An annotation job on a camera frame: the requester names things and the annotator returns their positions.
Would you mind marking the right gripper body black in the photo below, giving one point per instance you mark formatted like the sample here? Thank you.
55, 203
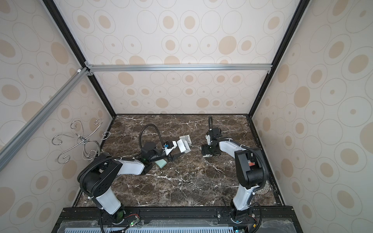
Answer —
210, 150

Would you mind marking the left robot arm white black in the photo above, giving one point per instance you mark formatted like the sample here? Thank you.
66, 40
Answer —
96, 179

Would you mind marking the diagonal aluminium rail left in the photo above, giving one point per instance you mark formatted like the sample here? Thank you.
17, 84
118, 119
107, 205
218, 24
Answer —
19, 140

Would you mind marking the silver wire jewelry stand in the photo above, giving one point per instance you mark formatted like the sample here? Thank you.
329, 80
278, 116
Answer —
81, 139

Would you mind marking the horizontal aluminium rail back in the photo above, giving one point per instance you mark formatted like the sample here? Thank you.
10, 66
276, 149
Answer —
179, 67

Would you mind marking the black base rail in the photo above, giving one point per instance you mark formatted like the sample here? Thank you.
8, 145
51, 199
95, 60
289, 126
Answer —
266, 219

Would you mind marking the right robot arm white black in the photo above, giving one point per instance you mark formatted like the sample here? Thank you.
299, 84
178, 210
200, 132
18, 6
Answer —
250, 169

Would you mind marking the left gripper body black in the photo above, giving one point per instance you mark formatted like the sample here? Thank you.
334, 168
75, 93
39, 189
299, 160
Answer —
160, 154

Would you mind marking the white lift-off box lid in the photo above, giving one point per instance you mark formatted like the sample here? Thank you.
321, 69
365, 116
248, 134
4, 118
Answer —
183, 146

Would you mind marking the mint green box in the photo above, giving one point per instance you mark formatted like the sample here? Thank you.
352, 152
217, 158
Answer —
161, 163

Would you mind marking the white gift box grey bow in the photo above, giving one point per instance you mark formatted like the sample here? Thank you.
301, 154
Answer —
187, 139

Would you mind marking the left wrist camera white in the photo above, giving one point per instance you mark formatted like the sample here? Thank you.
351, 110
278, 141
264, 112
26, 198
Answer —
169, 146

